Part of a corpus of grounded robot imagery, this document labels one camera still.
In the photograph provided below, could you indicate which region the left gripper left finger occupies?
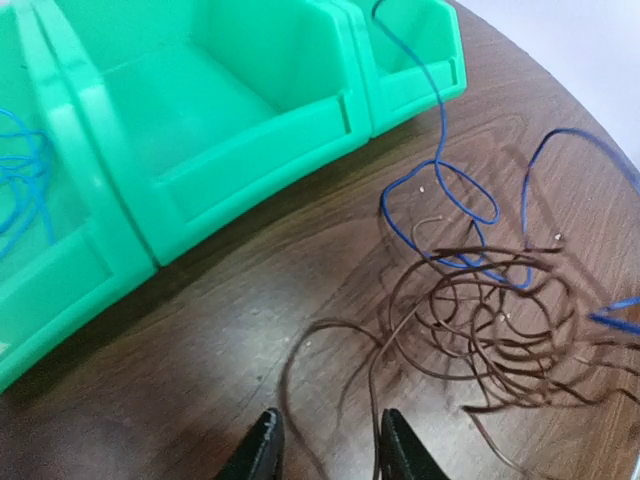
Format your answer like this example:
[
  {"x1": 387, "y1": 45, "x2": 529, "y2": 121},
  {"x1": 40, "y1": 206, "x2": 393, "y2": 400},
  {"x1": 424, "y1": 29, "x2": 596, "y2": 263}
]
[{"x1": 219, "y1": 407, "x2": 285, "y2": 480}]

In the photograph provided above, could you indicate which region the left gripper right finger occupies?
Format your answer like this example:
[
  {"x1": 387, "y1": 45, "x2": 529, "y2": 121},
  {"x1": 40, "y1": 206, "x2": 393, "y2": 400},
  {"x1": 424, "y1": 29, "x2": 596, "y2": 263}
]
[{"x1": 380, "y1": 409, "x2": 449, "y2": 480}]

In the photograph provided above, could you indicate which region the brown wire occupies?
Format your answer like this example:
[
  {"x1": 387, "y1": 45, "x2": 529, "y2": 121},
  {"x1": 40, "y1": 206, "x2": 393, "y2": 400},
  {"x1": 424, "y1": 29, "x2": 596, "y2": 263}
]
[{"x1": 282, "y1": 214, "x2": 640, "y2": 480}]

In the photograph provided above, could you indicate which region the green bin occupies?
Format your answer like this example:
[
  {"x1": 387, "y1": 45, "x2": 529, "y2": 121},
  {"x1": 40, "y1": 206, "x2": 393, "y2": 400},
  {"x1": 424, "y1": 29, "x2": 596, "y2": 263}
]
[
  {"x1": 1, "y1": 1, "x2": 154, "y2": 387},
  {"x1": 332, "y1": 1, "x2": 467, "y2": 137},
  {"x1": 32, "y1": 1, "x2": 371, "y2": 265}
]

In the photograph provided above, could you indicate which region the light blue wire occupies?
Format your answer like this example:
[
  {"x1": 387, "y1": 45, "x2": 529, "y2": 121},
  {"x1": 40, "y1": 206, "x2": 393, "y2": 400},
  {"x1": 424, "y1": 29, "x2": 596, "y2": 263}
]
[{"x1": 0, "y1": 107, "x2": 56, "y2": 254}]

